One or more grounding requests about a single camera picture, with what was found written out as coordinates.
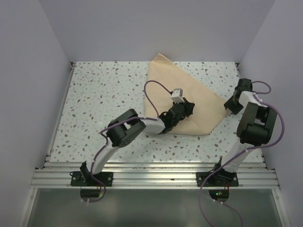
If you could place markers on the beige cloth mat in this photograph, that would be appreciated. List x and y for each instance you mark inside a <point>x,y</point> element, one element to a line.
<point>208,111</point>

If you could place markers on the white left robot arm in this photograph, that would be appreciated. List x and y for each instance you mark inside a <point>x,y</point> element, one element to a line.
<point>126,128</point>

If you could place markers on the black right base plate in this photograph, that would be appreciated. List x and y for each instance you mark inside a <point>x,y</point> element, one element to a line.
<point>220,179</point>

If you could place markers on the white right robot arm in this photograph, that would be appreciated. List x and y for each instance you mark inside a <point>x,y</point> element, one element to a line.
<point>254,129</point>

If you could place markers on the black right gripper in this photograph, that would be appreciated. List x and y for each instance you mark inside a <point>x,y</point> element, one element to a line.
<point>228,105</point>

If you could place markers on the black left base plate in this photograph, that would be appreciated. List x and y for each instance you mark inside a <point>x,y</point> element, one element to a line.
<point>77,179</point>

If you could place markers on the aluminium rail frame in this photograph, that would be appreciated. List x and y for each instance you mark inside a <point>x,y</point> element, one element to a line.
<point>152,162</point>

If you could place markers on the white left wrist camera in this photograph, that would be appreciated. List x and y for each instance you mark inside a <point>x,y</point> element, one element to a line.
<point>177,95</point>

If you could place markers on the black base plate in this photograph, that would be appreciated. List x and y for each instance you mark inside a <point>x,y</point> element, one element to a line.
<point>220,179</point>
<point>77,179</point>

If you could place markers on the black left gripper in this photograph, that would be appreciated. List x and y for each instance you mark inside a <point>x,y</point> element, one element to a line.
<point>189,106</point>

